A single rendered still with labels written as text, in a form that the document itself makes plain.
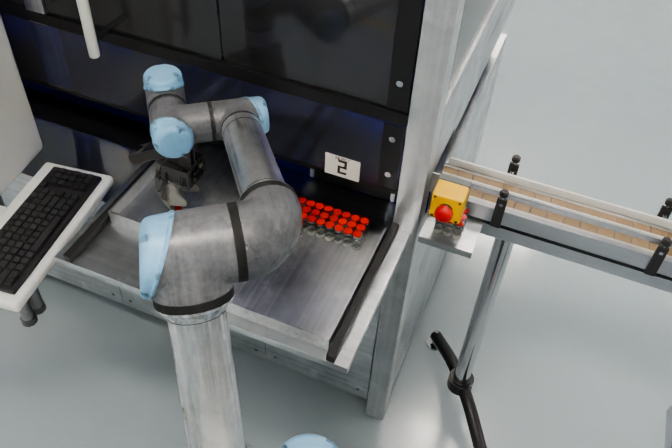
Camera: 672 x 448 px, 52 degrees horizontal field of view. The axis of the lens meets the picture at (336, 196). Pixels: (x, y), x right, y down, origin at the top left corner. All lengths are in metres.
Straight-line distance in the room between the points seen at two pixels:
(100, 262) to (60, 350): 1.02
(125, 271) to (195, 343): 0.60
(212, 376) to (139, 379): 1.44
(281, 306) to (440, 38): 0.63
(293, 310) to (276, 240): 0.52
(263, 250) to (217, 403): 0.24
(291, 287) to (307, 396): 0.92
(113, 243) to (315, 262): 0.46
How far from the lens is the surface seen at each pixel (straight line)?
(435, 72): 1.36
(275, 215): 0.98
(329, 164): 1.59
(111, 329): 2.61
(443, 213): 1.52
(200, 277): 0.96
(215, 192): 1.73
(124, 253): 1.63
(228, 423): 1.09
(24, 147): 2.00
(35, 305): 2.45
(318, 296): 1.50
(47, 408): 2.50
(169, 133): 1.29
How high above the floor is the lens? 2.07
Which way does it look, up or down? 44 degrees down
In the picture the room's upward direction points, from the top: 3 degrees clockwise
